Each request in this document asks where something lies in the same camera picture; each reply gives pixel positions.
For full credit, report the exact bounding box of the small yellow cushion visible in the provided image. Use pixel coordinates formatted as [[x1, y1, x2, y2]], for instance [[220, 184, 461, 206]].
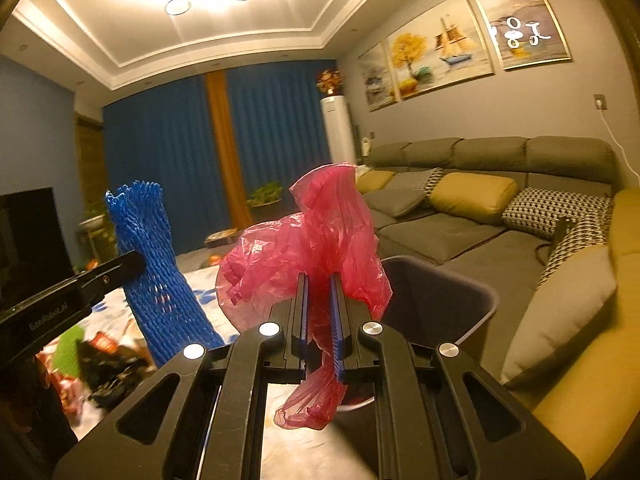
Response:
[[357, 170, 397, 194]]

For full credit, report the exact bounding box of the flat printed box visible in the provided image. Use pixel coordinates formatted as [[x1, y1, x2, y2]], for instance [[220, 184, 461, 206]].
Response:
[[204, 229, 241, 249]]

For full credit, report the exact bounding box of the grey sectional sofa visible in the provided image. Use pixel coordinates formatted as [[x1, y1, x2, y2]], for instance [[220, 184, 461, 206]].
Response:
[[357, 135, 640, 480]]

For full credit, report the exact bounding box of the blue foam net sleeve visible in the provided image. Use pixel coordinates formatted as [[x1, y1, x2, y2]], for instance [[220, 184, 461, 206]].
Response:
[[105, 179, 226, 368]]

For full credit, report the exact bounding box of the grey trash bin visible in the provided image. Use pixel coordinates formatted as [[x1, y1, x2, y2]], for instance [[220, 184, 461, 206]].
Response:
[[345, 255, 499, 411]]

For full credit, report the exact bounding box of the artificial flower bouquet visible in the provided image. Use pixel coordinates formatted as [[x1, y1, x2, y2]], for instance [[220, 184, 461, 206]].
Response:
[[316, 69, 345, 97]]

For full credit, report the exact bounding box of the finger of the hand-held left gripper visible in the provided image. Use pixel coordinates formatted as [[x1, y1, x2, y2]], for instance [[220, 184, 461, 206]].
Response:
[[75, 250, 148, 307]]

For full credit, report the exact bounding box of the white cable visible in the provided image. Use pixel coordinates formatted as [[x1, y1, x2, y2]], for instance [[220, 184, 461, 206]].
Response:
[[600, 109, 640, 177]]

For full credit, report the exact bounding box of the potted green plant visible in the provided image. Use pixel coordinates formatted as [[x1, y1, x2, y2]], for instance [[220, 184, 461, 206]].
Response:
[[246, 180, 284, 209]]

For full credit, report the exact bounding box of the large yellow cushion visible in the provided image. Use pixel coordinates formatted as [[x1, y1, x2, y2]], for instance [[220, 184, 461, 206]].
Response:
[[429, 172, 521, 226]]

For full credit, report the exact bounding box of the pile of snack wrappers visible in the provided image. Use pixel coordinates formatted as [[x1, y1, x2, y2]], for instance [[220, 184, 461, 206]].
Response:
[[37, 325, 157, 416]]

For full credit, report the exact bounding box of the white standing air conditioner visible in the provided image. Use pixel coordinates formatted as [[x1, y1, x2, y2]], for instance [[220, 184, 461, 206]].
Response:
[[320, 95, 362, 166]]

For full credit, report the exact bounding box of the grey cushion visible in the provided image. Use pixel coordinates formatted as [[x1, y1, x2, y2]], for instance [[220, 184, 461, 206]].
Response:
[[367, 187, 429, 217]]

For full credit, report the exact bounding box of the small framed landscape painting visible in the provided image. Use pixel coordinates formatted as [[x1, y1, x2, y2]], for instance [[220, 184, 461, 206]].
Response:
[[357, 42, 399, 112]]

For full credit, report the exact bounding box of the small black device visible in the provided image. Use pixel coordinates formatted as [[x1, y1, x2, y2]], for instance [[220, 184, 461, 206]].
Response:
[[550, 216, 576, 261]]

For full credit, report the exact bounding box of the wide blue curtain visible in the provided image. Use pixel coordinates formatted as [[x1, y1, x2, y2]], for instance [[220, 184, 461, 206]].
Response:
[[102, 72, 221, 261]]

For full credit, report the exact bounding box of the framed sailboat painting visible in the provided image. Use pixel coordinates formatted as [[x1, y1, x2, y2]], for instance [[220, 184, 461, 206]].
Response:
[[386, 0, 496, 102]]

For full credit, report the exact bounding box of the floral printed blanket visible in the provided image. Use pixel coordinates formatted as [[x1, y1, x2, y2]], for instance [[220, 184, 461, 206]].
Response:
[[75, 247, 381, 480]]

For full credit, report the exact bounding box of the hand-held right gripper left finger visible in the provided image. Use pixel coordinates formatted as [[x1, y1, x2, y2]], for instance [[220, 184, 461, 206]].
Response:
[[52, 272, 308, 480]]

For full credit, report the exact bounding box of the large houndstooth cushion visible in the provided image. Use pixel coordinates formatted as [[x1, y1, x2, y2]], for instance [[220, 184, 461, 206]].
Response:
[[537, 210, 614, 286], [501, 187, 613, 239]]

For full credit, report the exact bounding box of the black television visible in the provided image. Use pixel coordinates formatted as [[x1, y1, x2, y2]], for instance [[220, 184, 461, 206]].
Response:
[[0, 187, 74, 306]]

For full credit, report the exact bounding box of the beige cushion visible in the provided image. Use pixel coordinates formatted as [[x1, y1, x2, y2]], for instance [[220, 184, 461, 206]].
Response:
[[500, 245, 619, 386]]

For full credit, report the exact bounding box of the small houndstooth cushion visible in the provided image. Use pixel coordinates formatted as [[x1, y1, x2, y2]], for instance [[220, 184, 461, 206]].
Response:
[[387, 167, 446, 196]]

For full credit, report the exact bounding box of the framed grey sky painting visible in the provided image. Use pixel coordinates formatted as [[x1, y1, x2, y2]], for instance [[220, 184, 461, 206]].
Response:
[[469, 0, 572, 71]]

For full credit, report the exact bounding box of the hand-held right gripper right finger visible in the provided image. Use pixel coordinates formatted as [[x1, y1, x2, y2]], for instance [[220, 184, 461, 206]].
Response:
[[330, 272, 586, 480]]

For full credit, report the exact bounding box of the red plastic bag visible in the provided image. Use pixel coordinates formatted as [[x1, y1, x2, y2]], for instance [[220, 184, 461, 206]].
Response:
[[216, 162, 393, 432]]

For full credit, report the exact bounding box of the orange curtain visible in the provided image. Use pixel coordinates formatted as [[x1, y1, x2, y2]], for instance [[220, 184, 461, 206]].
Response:
[[205, 71, 253, 235]]

